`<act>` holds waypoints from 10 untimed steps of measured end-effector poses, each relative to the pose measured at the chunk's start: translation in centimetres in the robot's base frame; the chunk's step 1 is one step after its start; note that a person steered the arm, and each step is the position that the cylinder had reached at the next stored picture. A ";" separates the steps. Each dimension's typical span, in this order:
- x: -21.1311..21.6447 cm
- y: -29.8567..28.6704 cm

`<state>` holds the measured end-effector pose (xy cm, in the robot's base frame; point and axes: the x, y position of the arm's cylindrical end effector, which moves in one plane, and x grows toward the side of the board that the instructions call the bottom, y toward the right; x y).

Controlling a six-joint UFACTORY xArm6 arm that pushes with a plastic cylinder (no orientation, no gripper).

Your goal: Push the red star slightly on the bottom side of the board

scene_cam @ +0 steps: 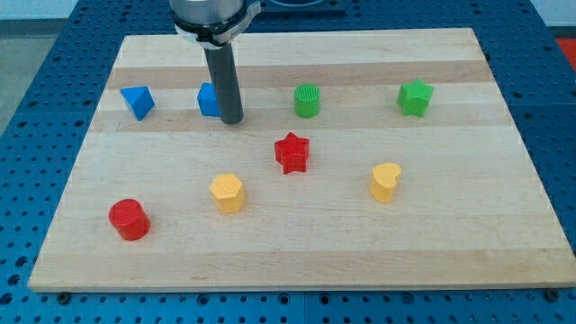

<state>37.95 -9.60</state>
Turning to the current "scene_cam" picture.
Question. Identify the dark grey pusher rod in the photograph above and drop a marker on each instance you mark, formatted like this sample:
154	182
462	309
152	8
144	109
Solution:
222	69

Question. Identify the red star block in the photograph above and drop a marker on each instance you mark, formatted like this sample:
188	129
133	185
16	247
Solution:
292	153

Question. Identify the wooden board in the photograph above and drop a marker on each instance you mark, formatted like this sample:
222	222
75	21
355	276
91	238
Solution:
469	211

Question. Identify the green star block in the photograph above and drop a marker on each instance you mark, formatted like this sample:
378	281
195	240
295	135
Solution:
414	97

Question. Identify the blue cube block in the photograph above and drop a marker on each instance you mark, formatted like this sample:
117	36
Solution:
207	101

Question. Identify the blue triangle block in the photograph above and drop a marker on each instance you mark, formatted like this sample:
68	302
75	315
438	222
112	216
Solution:
139	99

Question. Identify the green cylinder block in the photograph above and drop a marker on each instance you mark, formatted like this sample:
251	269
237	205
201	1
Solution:
306	100

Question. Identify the yellow hexagon block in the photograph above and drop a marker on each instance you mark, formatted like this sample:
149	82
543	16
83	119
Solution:
227	192

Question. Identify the red cylinder block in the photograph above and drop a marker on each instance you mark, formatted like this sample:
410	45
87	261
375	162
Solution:
129	219

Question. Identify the yellow heart block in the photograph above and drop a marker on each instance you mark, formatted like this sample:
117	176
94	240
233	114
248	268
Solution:
384	181

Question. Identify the dark blue base plate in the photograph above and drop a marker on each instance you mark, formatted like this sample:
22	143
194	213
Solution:
304	6

